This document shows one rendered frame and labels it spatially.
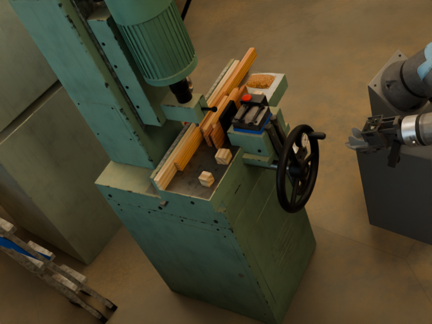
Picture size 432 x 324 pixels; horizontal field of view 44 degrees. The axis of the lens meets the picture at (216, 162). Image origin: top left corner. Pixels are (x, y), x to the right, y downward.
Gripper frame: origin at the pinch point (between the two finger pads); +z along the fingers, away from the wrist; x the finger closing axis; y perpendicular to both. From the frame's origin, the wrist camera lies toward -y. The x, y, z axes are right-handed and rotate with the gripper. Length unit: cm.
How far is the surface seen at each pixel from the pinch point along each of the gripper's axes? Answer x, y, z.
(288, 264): 13, -50, 51
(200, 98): 9.4, 36.4, 32.4
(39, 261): 58, 10, 123
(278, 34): -167, -38, 140
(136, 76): 17, 55, 40
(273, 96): -13.1, 15.7, 27.7
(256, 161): 14.6, 11.2, 23.8
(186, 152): 21, 25, 41
